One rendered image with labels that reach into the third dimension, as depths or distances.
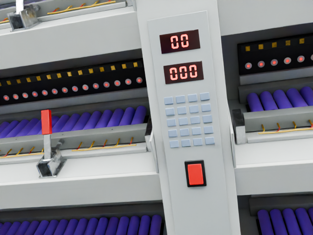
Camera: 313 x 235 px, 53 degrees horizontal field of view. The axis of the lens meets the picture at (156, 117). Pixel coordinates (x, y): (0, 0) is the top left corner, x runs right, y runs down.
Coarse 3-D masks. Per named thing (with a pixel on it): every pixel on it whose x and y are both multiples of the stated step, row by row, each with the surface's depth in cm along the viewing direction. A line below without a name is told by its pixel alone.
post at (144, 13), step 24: (144, 0) 37; (168, 0) 36; (192, 0) 36; (216, 0) 35; (144, 24) 37; (216, 24) 36; (144, 48) 37; (216, 48) 36; (216, 72) 36; (216, 96) 37; (168, 192) 40; (168, 216) 40
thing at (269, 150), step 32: (256, 64) 51; (288, 64) 51; (256, 96) 49; (288, 96) 49; (256, 128) 44; (288, 128) 43; (256, 160) 38; (288, 160) 37; (256, 192) 39; (288, 192) 39
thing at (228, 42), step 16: (256, 32) 54; (272, 32) 53; (288, 32) 53; (304, 32) 52; (224, 48) 55; (48, 64) 61; (64, 64) 61; (80, 64) 60; (224, 64) 56; (16, 112) 64; (48, 208) 66
